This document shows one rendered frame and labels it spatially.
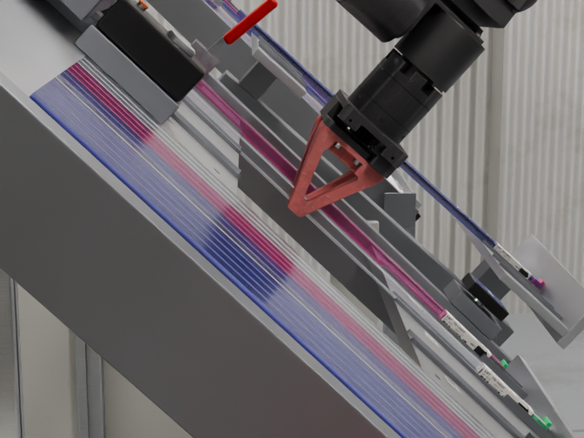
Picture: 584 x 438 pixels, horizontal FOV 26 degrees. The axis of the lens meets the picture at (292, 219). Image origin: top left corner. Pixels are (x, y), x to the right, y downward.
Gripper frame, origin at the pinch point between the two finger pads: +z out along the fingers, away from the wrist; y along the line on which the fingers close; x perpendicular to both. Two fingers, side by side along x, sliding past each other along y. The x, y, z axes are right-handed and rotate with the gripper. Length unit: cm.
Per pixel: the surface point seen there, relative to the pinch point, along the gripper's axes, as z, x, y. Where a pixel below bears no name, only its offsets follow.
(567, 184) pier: -21, 106, -279
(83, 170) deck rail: -2, -16, 49
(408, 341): 0.9, 11.3, 11.9
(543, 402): 0.1, 30.5, -6.0
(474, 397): 0.9, 18.2, 12.2
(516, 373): 0.8, 30.5, -15.6
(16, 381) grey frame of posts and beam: 36.3, -5.8, -21.7
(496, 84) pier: -29, 70, -284
